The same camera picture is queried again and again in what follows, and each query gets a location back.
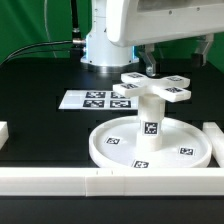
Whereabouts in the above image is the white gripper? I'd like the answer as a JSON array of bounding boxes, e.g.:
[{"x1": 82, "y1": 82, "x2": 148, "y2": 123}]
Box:
[{"x1": 106, "y1": 0, "x2": 224, "y2": 77}]

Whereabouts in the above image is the white cross-shaped table base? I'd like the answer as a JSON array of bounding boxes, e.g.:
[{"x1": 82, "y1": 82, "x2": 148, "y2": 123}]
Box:
[{"x1": 113, "y1": 72, "x2": 191, "y2": 102}]

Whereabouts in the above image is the white round table top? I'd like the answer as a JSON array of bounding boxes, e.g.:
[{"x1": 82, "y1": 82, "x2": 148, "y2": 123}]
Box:
[{"x1": 89, "y1": 116, "x2": 212, "y2": 169}]

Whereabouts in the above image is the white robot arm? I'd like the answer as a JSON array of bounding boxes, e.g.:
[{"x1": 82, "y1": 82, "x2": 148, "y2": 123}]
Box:
[{"x1": 81, "y1": 0, "x2": 224, "y2": 76}]

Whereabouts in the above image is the white right barrier block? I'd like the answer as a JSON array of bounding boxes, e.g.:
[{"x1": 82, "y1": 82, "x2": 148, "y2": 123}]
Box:
[{"x1": 203, "y1": 122, "x2": 224, "y2": 168}]

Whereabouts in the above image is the white barrier block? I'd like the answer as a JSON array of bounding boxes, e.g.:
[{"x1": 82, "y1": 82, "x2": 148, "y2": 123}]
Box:
[
  {"x1": 203, "y1": 122, "x2": 224, "y2": 168},
  {"x1": 0, "y1": 121, "x2": 9, "y2": 150}
]

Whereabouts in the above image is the white marker tag plate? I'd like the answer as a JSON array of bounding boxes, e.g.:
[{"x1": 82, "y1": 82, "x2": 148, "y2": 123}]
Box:
[{"x1": 59, "y1": 90, "x2": 138, "y2": 110}]

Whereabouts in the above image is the white left barrier block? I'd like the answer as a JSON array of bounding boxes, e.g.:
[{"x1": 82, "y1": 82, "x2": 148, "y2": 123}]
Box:
[{"x1": 0, "y1": 121, "x2": 9, "y2": 150}]

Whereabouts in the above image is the black cable connector post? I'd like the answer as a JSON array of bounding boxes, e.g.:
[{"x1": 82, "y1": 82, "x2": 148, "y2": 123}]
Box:
[{"x1": 70, "y1": 0, "x2": 85, "y2": 56}]

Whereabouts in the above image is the black cable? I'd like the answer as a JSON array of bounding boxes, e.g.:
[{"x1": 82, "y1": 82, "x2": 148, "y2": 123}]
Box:
[{"x1": 0, "y1": 40, "x2": 75, "y2": 66}]

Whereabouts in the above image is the thin grey cable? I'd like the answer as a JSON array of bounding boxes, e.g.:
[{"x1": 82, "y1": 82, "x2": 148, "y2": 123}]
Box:
[{"x1": 43, "y1": 0, "x2": 58, "y2": 59}]

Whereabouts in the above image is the white front barrier rail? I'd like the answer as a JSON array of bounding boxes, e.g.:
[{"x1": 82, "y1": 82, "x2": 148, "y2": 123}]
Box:
[{"x1": 0, "y1": 168, "x2": 224, "y2": 196}]

